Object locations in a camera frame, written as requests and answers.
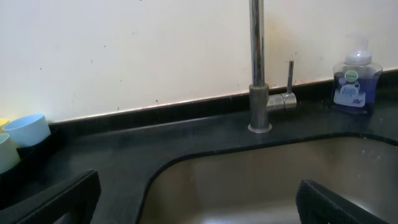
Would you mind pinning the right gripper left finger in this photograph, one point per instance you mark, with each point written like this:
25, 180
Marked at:
46, 199

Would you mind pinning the steel sink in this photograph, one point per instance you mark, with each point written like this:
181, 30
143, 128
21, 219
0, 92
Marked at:
248, 180

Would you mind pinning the steel tap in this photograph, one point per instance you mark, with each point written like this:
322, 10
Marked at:
257, 46

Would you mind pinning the blue cup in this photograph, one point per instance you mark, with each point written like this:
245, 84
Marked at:
28, 129

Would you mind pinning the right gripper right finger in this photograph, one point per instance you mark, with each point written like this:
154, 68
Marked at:
323, 208

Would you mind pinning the yellow cup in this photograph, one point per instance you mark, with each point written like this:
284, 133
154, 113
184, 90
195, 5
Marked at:
2, 123

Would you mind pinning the blue soap bottle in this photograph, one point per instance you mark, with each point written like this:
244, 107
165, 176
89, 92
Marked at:
356, 90

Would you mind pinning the green cup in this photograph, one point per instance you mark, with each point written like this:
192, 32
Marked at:
7, 154

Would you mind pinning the black tray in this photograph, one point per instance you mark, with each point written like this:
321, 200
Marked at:
31, 161

